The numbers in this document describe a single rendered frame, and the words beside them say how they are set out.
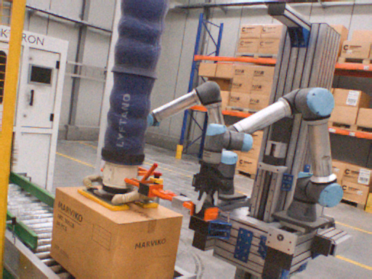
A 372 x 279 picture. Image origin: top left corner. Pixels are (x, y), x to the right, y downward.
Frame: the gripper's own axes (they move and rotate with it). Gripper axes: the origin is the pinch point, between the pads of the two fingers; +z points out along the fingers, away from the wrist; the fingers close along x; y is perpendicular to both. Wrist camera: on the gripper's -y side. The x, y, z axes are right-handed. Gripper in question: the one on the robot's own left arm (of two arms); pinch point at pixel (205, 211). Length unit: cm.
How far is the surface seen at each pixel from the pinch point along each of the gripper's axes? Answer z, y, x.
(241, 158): 63, 466, -684
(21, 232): 49, 116, 28
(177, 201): -0.1, 13.5, 3.5
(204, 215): 0.6, -3.2, 4.5
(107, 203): 11, 50, 14
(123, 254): 28.3, 28.1, 16.9
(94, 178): 6, 76, 5
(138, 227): 16.2, 28.2, 10.6
